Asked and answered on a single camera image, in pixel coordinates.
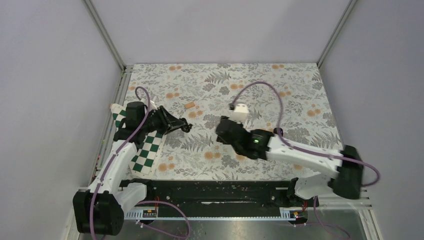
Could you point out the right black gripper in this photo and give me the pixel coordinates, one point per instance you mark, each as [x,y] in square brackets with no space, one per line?
[219,139]

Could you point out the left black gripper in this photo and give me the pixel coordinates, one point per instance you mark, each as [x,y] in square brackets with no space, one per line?
[168,120]

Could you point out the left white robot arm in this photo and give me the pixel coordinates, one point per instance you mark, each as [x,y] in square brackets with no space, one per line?
[100,209]

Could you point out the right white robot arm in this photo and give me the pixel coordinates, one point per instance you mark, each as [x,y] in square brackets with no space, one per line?
[339,171]

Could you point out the small wooden block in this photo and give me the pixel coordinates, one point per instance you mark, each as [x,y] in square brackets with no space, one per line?
[189,105]

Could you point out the green white checkered mat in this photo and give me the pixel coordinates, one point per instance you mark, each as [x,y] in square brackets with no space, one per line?
[144,161]

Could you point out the floral patterned table mat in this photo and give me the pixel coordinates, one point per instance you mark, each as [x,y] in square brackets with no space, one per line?
[196,155]

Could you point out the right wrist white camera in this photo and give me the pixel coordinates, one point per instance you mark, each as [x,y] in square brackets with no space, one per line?
[240,113]

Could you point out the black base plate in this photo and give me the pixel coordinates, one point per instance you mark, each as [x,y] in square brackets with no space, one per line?
[210,198]

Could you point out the perforated metal rail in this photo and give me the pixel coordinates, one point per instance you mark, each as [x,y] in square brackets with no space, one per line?
[283,214]

